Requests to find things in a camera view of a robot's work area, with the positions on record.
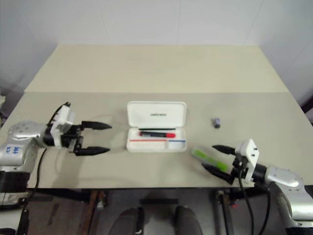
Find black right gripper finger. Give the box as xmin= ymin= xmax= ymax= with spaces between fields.
xmin=201 ymin=163 xmax=232 ymax=182
xmin=212 ymin=144 xmax=237 ymax=156

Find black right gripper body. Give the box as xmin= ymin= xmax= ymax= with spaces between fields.
xmin=227 ymin=154 xmax=249 ymax=186

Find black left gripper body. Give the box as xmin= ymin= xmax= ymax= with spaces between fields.
xmin=60 ymin=123 xmax=84 ymax=155

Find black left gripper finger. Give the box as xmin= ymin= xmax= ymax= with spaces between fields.
xmin=81 ymin=120 xmax=112 ymax=131
xmin=74 ymin=146 xmax=111 ymax=157

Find green marker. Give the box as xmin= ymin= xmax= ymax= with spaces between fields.
xmin=191 ymin=147 xmax=229 ymax=172

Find white plastic pencil case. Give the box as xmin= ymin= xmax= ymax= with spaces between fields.
xmin=126 ymin=100 xmax=188 ymax=153

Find red marker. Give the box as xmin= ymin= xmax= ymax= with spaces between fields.
xmin=139 ymin=131 xmax=177 ymax=139

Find rusty metal table leg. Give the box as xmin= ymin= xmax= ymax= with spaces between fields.
xmin=82 ymin=190 xmax=109 ymax=235
xmin=214 ymin=189 xmax=238 ymax=235

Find dark rounded shape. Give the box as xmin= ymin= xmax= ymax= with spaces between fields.
xmin=172 ymin=205 xmax=204 ymax=235
xmin=114 ymin=207 xmax=145 ymax=235

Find thin black pen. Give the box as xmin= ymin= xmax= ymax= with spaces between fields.
xmin=138 ymin=126 xmax=177 ymax=131

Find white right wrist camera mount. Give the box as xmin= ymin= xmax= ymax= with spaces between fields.
xmin=234 ymin=139 xmax=260 ymax=184

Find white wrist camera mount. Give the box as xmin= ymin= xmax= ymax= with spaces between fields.
xmin=234 ymin=139 xmax=260 ymax=184
xmin=49 ymin=102 xmax=75 ymax=149

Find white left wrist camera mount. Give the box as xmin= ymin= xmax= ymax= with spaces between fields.
xmin=49 ymin=102 xmax=75 ymax=149

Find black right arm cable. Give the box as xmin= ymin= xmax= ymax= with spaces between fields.
xmin=258 ymin=187 xmax=271 ymax=235
xmin=238 ymin=171 xmax=254 ymax=235

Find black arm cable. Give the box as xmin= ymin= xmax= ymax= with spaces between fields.
xmin=258 ymin=187 xmax=271 ymax=235
xmin=22 ymin=147 xmax=48 ymax=214
xmin=238 ymin=171 xmax=254 ymax=235

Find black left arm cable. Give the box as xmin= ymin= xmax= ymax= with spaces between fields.
xmin=22 ymin=147 xmax=48 ymax=214

